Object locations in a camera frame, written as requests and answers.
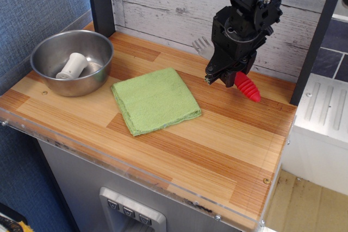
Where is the black left frame post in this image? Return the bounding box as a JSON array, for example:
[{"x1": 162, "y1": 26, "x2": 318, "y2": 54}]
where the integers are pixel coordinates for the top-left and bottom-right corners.
[{"x1": 90, "y1": 0, "x2": 115, "y2": 37}]

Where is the clear acrylic table edge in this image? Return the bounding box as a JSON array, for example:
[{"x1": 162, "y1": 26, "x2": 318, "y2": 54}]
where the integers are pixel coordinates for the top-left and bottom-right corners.
[{"x1": 1, "y1": 102, "x2": 295, "y2": 231}]

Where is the stainless steel bowl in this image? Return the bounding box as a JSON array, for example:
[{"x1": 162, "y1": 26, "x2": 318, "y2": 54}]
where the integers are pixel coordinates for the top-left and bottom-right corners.
[{"x1": 30, "y1": 30, "x2": 114, "y2": 97}]

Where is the green folded cloth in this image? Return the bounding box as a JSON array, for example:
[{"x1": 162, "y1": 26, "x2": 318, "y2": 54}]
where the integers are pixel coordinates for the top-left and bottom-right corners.
[{"x1": 111, "y1": 68, "x2": 201, "y2": 136}]

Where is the red handled metal fork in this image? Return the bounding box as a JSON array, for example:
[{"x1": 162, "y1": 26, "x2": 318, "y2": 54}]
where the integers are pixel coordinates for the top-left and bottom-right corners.
[{"x1": 192, "y1": 37, "x2": 261, "y2": 102}]

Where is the black frame post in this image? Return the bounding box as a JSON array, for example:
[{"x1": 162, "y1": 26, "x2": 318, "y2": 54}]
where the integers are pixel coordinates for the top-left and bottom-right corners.
[
  {"x1": 90, "y1": 0, "x2": 115, "y2": 37},
  {"x1": 290, "y1": 0, "x2": 338, "y2": 105}
]

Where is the white ridged sink unit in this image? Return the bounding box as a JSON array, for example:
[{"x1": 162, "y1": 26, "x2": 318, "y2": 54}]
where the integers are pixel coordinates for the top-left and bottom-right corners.
[{"x1": 282, "y1": 74, "x2": 347, "y2": 194}]

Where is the black right frame post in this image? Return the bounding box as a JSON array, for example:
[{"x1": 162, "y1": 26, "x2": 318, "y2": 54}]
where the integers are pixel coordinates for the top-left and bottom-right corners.
[{"x1": 290, "y1": 0, "x2": 338, "y2": 105}]

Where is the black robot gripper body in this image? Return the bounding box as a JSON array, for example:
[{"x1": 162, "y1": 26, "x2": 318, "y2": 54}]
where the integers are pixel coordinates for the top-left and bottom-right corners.
[{"x1": 205, "y1": 7, "x2": 268, "y2": 84}]

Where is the silver dispenser button panel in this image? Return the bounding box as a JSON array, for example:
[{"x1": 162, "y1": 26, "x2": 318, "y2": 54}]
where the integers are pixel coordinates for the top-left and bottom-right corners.
[{"x1": 100, "y1": 187, "x2": 167, "y2": 231}]

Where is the white salt shaker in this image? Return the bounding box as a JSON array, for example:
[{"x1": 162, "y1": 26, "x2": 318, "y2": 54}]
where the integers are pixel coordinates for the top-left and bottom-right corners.
[{"x1": 56, "y1": 53, "x2": 88, "y2": 79}]

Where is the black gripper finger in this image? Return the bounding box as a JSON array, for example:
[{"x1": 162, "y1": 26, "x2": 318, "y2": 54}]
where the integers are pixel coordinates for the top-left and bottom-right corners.
[
  {"x1": 239, "y1": 52, "x2": 257, "y2": 74},
  {"x1": 220, "y1": 70, "x2": 237, "y2": 87}
]

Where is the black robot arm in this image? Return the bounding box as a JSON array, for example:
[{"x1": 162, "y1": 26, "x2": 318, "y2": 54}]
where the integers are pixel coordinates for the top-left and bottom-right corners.
[{"x1": 205, "y1": 0, "x2": 283, "y2": 87}]

